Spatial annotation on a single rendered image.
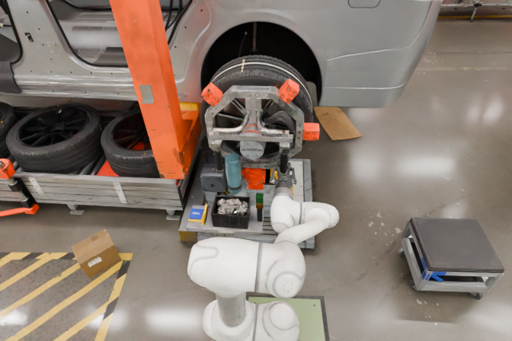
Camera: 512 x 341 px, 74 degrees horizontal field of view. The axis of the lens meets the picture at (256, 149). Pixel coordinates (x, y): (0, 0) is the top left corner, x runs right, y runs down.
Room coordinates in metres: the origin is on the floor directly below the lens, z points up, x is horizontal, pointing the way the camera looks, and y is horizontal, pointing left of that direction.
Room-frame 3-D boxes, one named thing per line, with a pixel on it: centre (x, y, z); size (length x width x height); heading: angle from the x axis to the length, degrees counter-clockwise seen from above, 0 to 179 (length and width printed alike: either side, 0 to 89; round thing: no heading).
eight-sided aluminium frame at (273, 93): (1.52, 0.00, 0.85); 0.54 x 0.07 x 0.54; 84
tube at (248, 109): (1.41, 0.12, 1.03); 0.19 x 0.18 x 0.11; 174
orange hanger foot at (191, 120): (1.89, 0.48, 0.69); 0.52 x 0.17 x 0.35; 174
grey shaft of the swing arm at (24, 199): (1.65, 1.68, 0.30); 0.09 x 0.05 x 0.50; 84
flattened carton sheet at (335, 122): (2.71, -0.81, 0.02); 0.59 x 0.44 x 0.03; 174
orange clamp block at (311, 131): (1.50, -0.31, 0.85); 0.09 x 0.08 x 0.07; 84
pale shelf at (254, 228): (1.22, 0.18, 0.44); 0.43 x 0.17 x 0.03; 84
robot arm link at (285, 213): (0.93, -0.12, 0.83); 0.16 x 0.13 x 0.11; 174
